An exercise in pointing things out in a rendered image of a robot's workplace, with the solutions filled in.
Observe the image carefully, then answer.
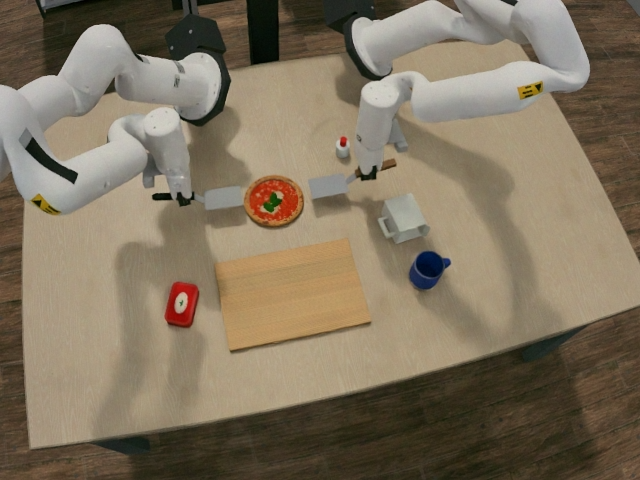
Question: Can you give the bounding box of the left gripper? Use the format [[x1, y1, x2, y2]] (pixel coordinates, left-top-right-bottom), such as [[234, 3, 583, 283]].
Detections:
[[353, 136, 384, 181]]

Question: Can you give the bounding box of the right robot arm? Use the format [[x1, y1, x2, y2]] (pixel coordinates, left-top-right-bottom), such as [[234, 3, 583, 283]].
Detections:
[[0, 24, 221, 215]]

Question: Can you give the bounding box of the margherita pizza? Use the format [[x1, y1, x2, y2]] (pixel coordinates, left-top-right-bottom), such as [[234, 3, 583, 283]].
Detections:
[[244, 175, 304, 227]]

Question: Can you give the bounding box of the blue ceramic mug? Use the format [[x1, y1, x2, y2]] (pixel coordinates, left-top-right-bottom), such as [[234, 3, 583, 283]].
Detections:
[[408, 250, 451, 291]]

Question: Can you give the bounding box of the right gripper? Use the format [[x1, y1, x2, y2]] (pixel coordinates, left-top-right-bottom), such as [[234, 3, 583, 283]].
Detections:
[[165, 167, 191, 207]]

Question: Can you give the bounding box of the light wooden cutting board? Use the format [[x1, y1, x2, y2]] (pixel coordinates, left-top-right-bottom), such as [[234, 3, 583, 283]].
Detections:
[[214, 238, 371, 352]]

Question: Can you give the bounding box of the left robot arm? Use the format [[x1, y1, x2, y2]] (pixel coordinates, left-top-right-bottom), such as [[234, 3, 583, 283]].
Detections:
[[352, 0, 590, 153]]

